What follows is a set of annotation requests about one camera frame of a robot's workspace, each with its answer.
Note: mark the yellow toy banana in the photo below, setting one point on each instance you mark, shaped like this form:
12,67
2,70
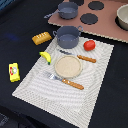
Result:
47,56

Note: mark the red toy tomato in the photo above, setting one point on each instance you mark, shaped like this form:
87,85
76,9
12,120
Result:
89,45

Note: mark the toy bread loaf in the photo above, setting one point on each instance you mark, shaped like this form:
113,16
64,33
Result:
41,38

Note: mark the yellow toy box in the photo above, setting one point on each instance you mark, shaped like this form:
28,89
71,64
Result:
14,72

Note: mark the beige round plate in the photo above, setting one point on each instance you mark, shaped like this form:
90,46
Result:
68,66

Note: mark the white woven placemat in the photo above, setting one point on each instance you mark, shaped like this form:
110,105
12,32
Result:
68,103

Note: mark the grey saucepan on stove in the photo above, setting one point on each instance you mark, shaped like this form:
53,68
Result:
67,10

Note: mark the pink toy stove top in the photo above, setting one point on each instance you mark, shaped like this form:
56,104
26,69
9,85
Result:
104,27

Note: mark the white bowl on stove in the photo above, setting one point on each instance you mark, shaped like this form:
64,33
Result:
122,14

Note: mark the knife with wooden handle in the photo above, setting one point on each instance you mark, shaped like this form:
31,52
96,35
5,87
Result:
79,56

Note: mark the fork with wooden handle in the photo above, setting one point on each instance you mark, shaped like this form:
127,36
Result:
68,82

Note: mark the grey pot with handles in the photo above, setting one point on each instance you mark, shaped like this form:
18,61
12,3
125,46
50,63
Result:
68,36

